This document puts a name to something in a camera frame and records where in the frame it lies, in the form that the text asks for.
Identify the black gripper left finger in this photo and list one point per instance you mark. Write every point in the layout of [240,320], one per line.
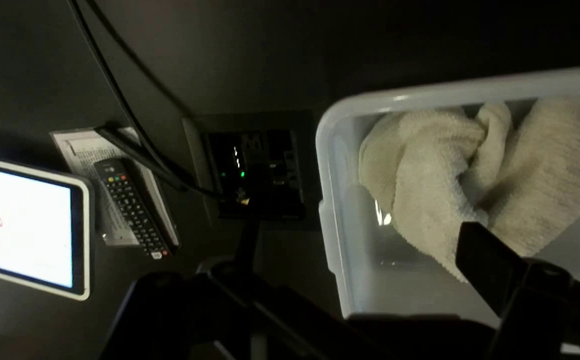
[164,316]

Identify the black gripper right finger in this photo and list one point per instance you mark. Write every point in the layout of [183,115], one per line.
[536,302]

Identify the white towel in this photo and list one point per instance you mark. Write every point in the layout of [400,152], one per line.
[434,171]

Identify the black remote control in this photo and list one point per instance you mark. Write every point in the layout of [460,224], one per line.
[124,192]

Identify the table power outlet panel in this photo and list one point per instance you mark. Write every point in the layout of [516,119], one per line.
[254,162]

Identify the tablet with lit screen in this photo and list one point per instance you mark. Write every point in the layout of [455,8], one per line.
[47,230]

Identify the clear plastic bin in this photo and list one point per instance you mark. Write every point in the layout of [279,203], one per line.
[377,270]

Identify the grey remote holder plate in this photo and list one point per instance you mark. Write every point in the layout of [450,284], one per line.
[83,148]

